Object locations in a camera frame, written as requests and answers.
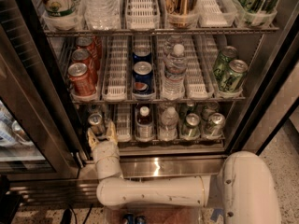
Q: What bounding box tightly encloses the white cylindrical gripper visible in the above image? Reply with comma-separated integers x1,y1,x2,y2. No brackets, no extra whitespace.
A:
87,120,122,180

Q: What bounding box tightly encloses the silver redbull can front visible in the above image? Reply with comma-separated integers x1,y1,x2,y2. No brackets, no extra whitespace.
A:
88,113,106,135

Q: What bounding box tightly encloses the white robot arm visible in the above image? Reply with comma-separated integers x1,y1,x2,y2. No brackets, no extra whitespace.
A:
87,122,282,224

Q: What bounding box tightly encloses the empty white shelf tray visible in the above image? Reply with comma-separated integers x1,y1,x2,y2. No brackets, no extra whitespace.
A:
102,36,128,102

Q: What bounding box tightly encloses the front red soda can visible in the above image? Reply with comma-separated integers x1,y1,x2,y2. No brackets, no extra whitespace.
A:
68,63,96,96

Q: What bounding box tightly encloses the red soda can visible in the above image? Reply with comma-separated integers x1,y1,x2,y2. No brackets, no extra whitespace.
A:
68,63,96,96
76,36,100,70
71,49,98,83

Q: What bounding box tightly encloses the steel fridge base grille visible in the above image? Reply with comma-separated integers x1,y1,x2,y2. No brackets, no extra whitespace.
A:
9,155,225,205

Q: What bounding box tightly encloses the bottom shelf water bottle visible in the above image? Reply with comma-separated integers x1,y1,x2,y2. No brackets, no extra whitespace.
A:
160,106,178,141

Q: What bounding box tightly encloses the shelf water bottle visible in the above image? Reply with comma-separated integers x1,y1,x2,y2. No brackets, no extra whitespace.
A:
160,106,178,141
84,0,121,30
164,44,188,93

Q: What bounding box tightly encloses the glass fridge door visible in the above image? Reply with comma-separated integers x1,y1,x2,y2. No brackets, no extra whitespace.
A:
0,0,80,181

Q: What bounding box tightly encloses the front blue pepsi can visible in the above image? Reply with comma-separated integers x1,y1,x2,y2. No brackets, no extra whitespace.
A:
133,62,153,94

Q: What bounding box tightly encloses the blue pepsi can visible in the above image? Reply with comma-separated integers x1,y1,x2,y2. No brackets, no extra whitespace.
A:
133,46,151,63
133,62,153,94

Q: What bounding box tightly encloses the middle red soda can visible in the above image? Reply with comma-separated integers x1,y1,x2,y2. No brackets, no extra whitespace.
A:
71,49,98,83

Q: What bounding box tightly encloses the bottom green can left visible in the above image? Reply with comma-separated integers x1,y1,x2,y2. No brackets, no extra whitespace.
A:
181,113,200,140

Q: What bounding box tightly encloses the rear blue pepsi can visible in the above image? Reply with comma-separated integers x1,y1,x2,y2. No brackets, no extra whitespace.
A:
133,46,151,63

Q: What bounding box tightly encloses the rear red soda can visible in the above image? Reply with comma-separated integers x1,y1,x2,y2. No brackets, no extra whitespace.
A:
76,36,100,70

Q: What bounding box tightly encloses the middle shelf water bottle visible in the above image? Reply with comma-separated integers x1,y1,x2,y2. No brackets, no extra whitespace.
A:
164,44,188,93

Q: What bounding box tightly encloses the bottom green can right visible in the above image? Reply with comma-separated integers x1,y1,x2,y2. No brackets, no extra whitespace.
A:
204,113,225,137

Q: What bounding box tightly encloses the top shelf water bottle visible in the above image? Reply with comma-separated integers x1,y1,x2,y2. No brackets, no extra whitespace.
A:
84,0,121,30

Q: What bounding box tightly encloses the front green soda can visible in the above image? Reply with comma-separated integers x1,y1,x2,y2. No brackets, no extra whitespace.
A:
219,60,249,93

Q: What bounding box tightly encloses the green soda can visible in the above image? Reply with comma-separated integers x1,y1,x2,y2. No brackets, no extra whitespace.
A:
213,46,237,81
219,60,249,93

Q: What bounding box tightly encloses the top shelf 7up can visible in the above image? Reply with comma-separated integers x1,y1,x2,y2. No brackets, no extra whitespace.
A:
37,0,77,18

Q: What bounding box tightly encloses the rear green soda can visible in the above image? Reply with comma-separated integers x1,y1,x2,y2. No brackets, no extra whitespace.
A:
213,46,237,81

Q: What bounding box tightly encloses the dark juice bottle white cap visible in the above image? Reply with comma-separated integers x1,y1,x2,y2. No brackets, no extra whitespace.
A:
137,106,153,139

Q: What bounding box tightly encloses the clear plastic bin on floor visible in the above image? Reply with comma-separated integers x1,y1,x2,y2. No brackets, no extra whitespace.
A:
103,204,204,224

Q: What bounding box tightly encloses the blue tape cross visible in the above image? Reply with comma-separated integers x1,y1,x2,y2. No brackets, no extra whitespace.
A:
210,208,223,222

